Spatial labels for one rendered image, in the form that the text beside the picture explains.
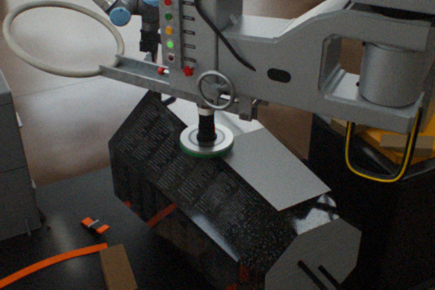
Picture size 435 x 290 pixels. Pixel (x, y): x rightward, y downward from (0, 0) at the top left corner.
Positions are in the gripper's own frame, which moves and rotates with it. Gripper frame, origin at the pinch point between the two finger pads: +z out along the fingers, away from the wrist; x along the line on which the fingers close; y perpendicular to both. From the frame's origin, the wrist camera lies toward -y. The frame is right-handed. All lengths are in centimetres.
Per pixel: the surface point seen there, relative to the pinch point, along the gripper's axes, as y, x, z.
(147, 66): -9, 49, -27
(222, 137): -43, 64, -8
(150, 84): -13, 62, -27
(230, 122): -44, 43, -1
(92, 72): 11, 58, -27
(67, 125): 77, -60, 92
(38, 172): 75, -6, 90
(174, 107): -17.0, 33.6, 1.2
